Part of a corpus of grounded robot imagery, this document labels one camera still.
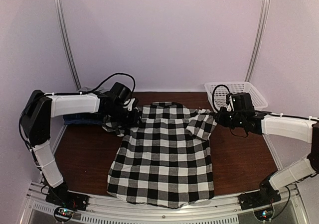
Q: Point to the folded blue plaid shirt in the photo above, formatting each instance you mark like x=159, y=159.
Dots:
x=83, y=119

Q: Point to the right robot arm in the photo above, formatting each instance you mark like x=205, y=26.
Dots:
x=293, y=141

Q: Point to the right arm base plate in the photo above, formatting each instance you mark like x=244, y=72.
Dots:
x=258, y=198

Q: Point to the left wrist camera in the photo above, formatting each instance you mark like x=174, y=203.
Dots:
x=121, y=92

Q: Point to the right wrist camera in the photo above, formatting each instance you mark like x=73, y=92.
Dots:
x=239, y=102

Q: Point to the aluminium frame post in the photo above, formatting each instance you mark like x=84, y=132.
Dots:
x=265, y=5
x=66, y=43

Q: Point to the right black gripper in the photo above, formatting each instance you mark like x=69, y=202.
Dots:
x=220, y=116

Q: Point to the right aluminium frame post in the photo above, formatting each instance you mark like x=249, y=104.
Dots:
x=265, y=5

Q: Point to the white plastic basket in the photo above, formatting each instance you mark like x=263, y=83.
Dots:
x=217, y=99

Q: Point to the aluminium front rail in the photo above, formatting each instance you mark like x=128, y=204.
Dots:
x=224, y=209

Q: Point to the circuit board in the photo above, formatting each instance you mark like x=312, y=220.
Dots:
x=63, y=214
x=264, y=214

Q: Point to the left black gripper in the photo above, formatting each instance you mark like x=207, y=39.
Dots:
x=132, y=121

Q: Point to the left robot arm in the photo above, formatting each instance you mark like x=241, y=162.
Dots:
x=35, y=121

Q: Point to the left aluminium frame post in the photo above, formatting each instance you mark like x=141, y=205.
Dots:
x=66, y=43

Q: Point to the right circuit board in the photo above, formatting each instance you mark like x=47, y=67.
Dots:
x=264, y=214

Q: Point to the left circuit board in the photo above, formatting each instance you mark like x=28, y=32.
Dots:
x=63, y=214

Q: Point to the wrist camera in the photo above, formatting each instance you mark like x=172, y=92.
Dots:
x=121, y=92
x=239, y=102

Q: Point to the black white checkered shirt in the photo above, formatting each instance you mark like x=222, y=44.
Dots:
x=165, y=159

